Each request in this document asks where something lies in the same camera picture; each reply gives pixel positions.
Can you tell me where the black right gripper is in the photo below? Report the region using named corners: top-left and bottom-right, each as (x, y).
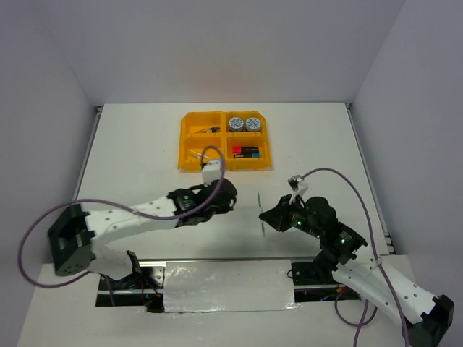
top-left (259, 194), bottom-right (322, 239)

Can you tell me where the green clear pen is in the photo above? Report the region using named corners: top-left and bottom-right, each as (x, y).
top-left (257, 193), bottom-right (267, 238)

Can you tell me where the yellow clear pen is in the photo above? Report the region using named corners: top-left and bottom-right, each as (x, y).
top-left (187, 149), bottom-right (211, 160)

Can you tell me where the black highlighter orange tip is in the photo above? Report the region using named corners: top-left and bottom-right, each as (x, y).
top-left (232, 147), bottom-right (260, 154)

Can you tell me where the black highlighter blue tip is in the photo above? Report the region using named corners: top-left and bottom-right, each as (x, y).
top-left (234, 152), bottom-right (261, 159)

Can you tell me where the small glue bottle blue cap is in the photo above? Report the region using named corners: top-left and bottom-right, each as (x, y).
top-left (189, 126), bottom-right (221, 137)

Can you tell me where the round blue-white tin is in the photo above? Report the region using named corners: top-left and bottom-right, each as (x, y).
top-left (227, 116), bottom-right (245, 132)
top-left (245, 116), bottom-right (262, 132)

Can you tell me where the blue clear pen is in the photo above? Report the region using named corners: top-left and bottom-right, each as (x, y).
top-left (188, 152), bottom-right (211, 162)

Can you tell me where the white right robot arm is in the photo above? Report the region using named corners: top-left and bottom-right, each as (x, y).
top-left (259, 195), bottom-right (454, 346)

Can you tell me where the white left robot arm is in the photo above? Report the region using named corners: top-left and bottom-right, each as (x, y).
top-left (48, 179), bottom-right (237, 288)

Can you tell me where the orange four-compartment organizer tray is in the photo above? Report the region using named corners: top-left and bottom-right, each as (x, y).
top-left (177, 111), bottom-right (272, 171)

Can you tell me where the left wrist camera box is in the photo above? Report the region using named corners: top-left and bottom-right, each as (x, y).
top-left (201, 160), bottom-right (222, 186)

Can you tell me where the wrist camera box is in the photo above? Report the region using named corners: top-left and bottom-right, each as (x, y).
top-left (201, 160), bottom-right (222, 186)
top-left (288, 175), bottom-right (309, 203)

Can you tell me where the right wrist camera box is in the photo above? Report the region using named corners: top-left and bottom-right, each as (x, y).
top-left (288, 175), bottom-right (309, 203)

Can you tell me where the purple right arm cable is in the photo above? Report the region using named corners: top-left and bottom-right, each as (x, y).
top-left (300, 167), bottom-right (412, 347)

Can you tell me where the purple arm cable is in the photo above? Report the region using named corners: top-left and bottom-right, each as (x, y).
top-left (17, 145), bottom-right (227, 289)
top-left (300, 167), bottom-right (412, 347)

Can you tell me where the foil-covered base plate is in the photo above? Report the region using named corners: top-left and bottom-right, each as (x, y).
top-left (163, 260), bottom-right (298, 313)

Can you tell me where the black mounting rail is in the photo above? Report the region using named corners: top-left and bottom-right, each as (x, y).
top-left (95, 259), bottom-right (359, 314)

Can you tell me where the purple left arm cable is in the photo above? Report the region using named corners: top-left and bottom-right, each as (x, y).
top-left (17, 145), bottom-right (227, 289)

